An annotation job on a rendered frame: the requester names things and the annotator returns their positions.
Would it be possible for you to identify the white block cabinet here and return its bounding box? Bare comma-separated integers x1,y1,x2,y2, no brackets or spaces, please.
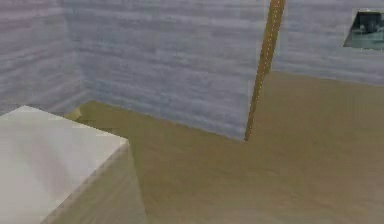
0,105,148,224

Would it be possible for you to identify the dark framed wall picture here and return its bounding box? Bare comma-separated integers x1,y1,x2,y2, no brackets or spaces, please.
343,8,384,52

